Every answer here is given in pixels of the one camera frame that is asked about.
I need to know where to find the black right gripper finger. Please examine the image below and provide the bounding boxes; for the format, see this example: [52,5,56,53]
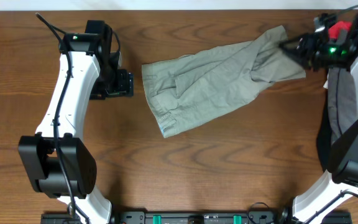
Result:
[280,35,304,49]
[280,46,310,69]

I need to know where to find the khaki green shorts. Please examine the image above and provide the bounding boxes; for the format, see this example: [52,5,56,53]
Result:
[142,26,306,138]

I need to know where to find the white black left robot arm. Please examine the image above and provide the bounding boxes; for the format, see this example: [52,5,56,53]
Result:
[18,20,134,223]

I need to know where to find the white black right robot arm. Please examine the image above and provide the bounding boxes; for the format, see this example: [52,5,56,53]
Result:
[275,13,358,223]

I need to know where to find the red garment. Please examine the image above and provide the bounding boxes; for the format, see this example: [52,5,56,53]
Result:
[328,21,352,39]

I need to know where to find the grey garment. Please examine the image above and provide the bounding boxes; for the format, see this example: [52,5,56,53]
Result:
[328,68,357,144]

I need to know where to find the black garment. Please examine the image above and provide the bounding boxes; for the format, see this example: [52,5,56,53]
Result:
[316,94,332,171]

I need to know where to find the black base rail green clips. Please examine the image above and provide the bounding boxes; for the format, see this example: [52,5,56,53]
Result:
[40,207,353,224]

